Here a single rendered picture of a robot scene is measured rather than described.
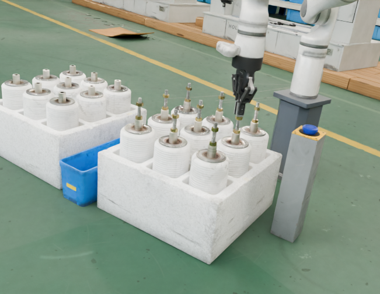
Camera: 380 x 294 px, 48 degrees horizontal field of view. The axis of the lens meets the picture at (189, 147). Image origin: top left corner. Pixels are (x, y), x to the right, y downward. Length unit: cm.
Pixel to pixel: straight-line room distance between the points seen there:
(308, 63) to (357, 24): 176
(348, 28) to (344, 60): 22
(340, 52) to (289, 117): 169
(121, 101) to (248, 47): 59
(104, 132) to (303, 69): 69
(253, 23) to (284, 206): 50
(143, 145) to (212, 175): 23
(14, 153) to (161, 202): 61
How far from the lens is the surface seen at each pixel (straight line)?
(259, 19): 104
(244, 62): 105
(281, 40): 342
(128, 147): 115
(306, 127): 112
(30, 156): 145
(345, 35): 319
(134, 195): 115
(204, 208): 102
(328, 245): 128
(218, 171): 102
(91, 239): 116
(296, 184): 116
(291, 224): 122
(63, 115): 133
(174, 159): 108
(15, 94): 151
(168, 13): 444
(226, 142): 114
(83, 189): 125
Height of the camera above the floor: 69
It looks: 24 degrees down
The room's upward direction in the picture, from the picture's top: 6 degrees clockwise
